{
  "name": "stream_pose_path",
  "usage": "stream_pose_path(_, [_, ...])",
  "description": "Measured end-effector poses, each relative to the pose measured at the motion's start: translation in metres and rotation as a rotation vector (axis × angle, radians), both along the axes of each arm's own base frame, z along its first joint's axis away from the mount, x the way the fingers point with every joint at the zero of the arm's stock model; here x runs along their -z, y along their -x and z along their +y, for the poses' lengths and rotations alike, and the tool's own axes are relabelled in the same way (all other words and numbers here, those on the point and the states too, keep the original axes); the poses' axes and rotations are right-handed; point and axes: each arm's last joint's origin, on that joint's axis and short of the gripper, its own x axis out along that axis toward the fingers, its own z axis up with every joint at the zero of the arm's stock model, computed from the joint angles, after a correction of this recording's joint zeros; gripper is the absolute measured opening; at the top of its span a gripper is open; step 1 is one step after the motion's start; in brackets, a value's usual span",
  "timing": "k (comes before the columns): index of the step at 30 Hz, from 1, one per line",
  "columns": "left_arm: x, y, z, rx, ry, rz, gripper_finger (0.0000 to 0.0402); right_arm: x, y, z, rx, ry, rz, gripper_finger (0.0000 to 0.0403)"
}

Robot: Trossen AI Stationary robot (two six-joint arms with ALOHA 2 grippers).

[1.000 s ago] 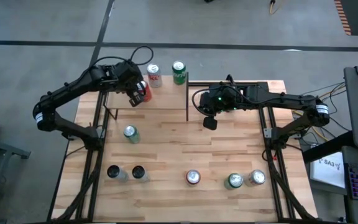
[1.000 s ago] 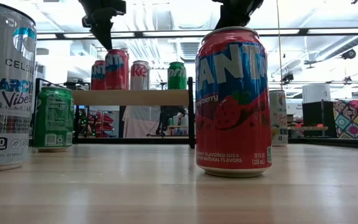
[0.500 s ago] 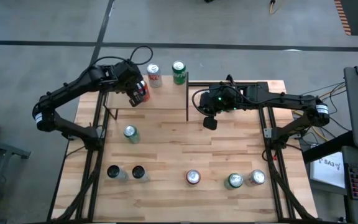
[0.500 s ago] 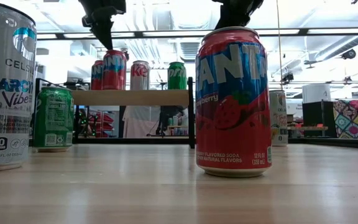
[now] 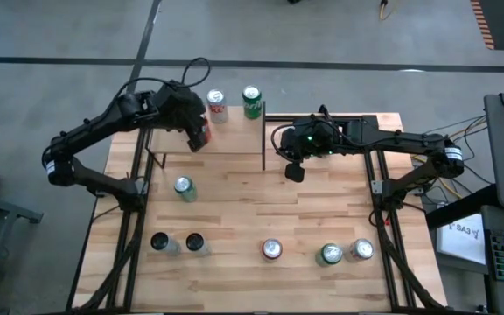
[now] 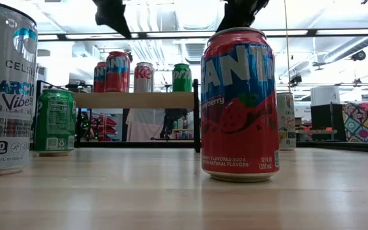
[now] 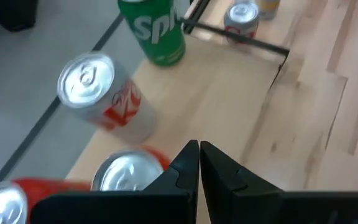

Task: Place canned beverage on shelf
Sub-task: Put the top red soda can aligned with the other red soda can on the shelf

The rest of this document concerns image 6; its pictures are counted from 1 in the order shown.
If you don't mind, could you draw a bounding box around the red Fanta can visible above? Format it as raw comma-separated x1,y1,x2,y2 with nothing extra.
104,50,132,93
200,27,280,183
93,61,107,93

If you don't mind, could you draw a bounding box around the black aluminium table frame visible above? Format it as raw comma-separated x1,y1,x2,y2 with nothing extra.
295,140,368,154

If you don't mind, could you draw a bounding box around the wooden shelf with black frame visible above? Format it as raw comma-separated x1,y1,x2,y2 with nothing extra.
30,79,203,153

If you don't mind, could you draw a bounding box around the red storage bin rack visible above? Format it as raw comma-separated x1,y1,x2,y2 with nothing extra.
81,111,118,142

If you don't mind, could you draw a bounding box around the white Celsius Arctic Vibe can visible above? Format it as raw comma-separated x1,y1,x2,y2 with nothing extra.
0,0,39,178

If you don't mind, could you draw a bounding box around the white Celsius can black lid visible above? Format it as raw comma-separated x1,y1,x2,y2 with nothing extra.
276,91,297,151

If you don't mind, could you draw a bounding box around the black equipment stand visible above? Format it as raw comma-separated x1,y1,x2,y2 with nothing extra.
163,108,188,141

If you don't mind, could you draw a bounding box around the silver Diet Coke can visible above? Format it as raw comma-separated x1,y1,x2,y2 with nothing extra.
134,61,155,93

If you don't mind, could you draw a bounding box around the black cabinet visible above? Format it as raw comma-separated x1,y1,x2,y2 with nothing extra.
310,102,344,142

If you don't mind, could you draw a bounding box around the colourful patchwork quilt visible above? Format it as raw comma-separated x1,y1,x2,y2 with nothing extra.
342,101,368,144

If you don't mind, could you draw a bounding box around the black ceiling fixture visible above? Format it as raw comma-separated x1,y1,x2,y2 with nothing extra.
350,50,367,62

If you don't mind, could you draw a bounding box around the wooden shelf board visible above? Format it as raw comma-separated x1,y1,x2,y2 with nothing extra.
74,91,196,109

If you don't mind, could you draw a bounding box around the white box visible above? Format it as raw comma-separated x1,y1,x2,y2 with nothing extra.
310,86,341,106

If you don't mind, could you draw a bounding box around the green Sprite can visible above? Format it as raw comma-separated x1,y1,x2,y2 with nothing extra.
172,63,193,93
33,88,77,157

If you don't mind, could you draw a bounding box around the small bottle shelf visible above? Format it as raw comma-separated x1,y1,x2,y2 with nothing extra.
171,119,195,141

